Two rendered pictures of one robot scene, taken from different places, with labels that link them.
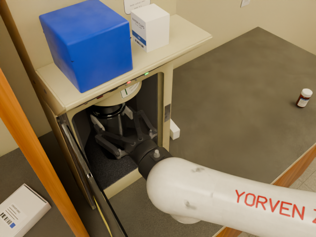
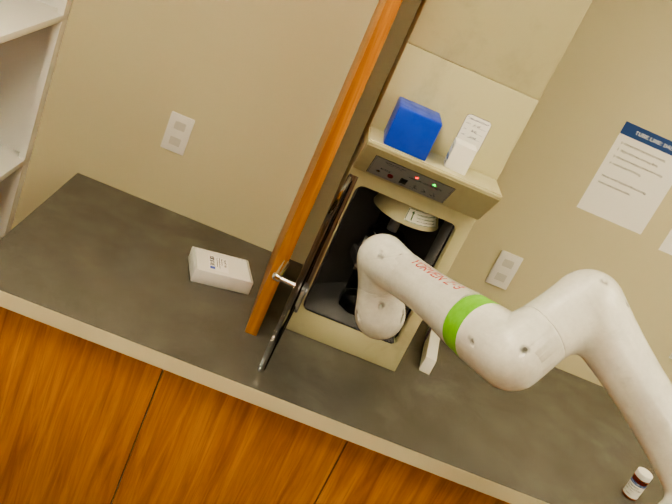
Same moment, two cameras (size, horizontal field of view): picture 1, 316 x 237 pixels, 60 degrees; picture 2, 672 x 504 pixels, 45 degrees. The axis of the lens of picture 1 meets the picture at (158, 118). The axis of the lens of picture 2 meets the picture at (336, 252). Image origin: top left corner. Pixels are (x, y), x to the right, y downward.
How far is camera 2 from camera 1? 1.38 m
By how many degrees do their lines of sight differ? 36
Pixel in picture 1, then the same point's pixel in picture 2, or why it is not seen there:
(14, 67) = (341, 169)
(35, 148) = (329, 157)
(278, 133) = (553, 475)
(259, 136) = (525, 454)
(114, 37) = (427, 126)
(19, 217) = (223, 269)
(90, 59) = (405, 126)
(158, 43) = (457, 167)
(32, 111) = (312, 227)
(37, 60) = (376, 121)
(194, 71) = not seen: hidden behind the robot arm
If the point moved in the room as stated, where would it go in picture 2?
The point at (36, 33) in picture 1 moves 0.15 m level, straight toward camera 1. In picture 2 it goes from (390, 105) to (376, 116)
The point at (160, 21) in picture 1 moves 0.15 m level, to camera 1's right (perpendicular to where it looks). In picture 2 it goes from (466, 150) to (521, 185)
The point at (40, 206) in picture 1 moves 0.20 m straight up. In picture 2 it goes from (244, 279) to (272, 214)
